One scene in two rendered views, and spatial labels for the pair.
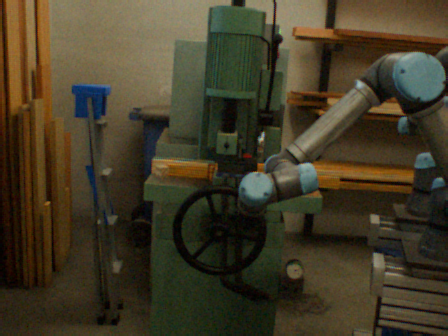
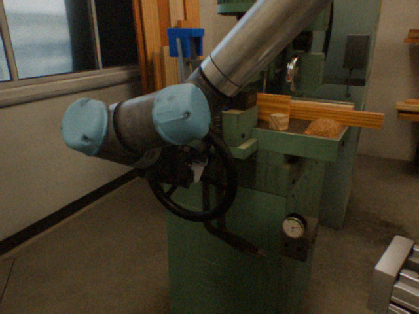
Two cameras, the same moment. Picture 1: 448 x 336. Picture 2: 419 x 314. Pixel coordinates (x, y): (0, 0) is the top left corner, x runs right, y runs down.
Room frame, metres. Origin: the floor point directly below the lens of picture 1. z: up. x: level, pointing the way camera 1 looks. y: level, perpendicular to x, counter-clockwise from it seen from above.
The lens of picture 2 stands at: (1.02, -0.44, 1.16)
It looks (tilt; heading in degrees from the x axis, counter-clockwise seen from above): 21 degrees down; 29
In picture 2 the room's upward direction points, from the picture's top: straight up
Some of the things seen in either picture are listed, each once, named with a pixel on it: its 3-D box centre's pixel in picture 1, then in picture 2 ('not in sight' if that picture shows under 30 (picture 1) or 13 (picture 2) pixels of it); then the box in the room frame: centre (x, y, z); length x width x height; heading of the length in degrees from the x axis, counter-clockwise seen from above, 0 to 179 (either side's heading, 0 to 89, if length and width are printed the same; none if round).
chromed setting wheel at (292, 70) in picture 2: (260, 144); (294, 72); (2.15, -0.13, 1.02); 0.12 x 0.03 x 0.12; 0
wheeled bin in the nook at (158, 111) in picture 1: (172, 174); not in sight; (4.00, 0.35, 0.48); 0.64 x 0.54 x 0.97; 95
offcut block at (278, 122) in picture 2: not in sight; (278, 122); (1.89, -0.18, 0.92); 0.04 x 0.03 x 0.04; 68
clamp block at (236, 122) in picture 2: (233, 187); (225, 122); (1.83, -0.04, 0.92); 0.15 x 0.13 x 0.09; 90
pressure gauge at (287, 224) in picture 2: (294, 271); (294, 227); (1.81, -0.27, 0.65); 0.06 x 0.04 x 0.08; 90
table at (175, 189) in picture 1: (232, 195); (237, 129); (1.92, -0.04, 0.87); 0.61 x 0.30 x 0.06; 90
